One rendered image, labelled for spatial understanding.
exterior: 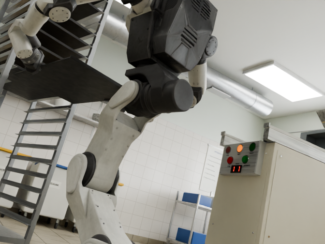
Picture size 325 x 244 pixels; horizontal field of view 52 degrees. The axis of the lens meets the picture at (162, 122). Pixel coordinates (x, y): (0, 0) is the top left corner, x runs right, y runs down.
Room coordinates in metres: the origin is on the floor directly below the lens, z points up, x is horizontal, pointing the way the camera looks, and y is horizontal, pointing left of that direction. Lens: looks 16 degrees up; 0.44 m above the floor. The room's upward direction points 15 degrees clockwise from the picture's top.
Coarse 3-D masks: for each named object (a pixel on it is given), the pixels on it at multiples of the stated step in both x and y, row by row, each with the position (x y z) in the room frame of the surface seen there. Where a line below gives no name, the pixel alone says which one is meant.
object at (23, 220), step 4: (0, 208) 2.36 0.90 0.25; (4, 208) 2.32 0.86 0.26; (0, 212) 2.30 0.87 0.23; (4, 212) 2.30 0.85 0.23; (8, 212) 2.26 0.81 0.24; (12, 212) 2.22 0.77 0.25; (8, 216) 2.19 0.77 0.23; (12, 216) 2.21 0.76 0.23; (16, 216) 2.17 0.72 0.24; (20, 216) 2.13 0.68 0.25; (20, 220) 2.12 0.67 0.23; (24, 220) 2.09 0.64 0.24; (28, 220) 2.05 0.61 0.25; (28, 224) 2.03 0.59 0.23
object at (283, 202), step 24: (264, 168) 1.28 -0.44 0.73; (288, 168) 1.28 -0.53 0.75; (312, 168) 1.33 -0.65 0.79; (216, 192) 1.54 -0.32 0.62; (240, 192) 1.38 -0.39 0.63; (264, 192) 1.26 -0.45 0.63; (288, 192) 1.29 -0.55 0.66; (312, 192) 1.34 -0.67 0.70; (216, 216) 1.51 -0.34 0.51; (240, 216) 1.36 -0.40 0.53; (264, 216) 1.25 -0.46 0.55; (288, 216) 1.29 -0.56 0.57; (312, 216) 1.34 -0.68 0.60; (216, 240) 1.48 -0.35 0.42; (240, 240) 1.34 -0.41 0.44; (264, 240) 1.25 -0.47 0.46; (288, 240) 1.30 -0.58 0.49; (312, 240) 1.35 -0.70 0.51
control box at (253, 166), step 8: (232, 144) 1.44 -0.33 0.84; (240, 144) 1.39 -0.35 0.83; (248, 144) 1.34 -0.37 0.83; (256, 144) 1.30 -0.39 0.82; (264, 144) 1.29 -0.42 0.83; (224, 152) 1.49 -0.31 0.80; (232, 152) 1.43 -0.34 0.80; (240, 152) 1.38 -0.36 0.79; (248, 152) 1.34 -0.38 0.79; (256, 152) 1.29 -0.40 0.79; (264, 152) 1.29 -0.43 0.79; (224, 160) 1.48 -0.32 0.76; (240, 160) 1.37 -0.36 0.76; (248, 160) 1.33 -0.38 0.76; (256, 160) 1.28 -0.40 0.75; (224, 168) 1.47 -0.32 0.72; (232, 168) 1.41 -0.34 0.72; (240, 168) 1.36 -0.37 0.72; (248, 168) 1.32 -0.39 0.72; (256, 168) 1.28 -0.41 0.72
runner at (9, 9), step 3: (18, 0) 2.03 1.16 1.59; (21, 0) 1.99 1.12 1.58; (24, 0) 1.98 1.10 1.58; (27, 0) 1.97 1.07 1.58; (15, 3) 2.06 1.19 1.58; (18, 3) 2.03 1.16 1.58; (21, 3) 2.02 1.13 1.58; (9, 6) 2.14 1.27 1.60; (12, 6) 2.09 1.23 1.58; (15, 6) 2.08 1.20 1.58; (18, 6) 2.07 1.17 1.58; (6, 9) 2.17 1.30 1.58; (9, 9) 2.15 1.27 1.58; (12, 9) 2.14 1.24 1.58; (6, 12) 2.20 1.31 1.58; (9, 12) 2.19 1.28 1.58
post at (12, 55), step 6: (36, 0) 1.72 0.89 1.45; (30, 6) 1.71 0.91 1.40; (24, 18) 1.73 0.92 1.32; (12, 48) 1.72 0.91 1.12; (12, 54) 1.72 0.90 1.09; (6, 60) 1.73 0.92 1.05; (12, 60) 1.73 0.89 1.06; (6, 66) 1.72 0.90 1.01; (6, 72) 1.72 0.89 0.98; (0, 78) 1.71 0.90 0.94; (6, 78) 1.73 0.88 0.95; (0, 84) 1.72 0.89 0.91; (0, 90) 1.73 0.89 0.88
